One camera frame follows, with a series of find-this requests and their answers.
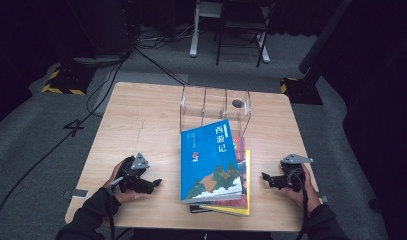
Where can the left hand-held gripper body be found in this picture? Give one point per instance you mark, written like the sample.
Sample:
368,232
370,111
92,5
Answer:
137,166

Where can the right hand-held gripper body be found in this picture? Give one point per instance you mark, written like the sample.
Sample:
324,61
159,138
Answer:
292,173

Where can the yellow book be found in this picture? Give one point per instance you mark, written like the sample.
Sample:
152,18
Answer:
247,186

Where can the red illustrated book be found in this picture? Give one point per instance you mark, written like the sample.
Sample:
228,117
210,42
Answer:
242,146

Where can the blue book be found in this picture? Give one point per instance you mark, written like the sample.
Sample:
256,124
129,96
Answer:
209,163

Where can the clear acrylic book rack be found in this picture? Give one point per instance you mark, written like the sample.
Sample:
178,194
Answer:
211,100

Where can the person's left hand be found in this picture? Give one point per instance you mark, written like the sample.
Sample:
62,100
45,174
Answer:
124,197

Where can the person's right hand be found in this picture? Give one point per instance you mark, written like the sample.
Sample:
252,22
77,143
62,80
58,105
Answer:
309,196

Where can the grey tape strip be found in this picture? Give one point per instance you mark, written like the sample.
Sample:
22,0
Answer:
78,193
324,199

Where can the black round disc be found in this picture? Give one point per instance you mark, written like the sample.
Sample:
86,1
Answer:
237,103

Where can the black base with yellow stripes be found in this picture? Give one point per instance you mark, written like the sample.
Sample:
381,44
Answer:
302,91
69,80

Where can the black slanted pole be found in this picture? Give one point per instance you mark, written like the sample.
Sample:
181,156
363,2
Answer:
321,36

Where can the dark equipment cabinet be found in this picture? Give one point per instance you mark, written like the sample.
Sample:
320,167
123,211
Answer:
107,26

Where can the black metal chair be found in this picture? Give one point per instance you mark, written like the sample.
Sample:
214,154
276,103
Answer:
241,23

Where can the white desk frame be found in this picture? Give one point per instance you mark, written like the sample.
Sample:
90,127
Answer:
195,33

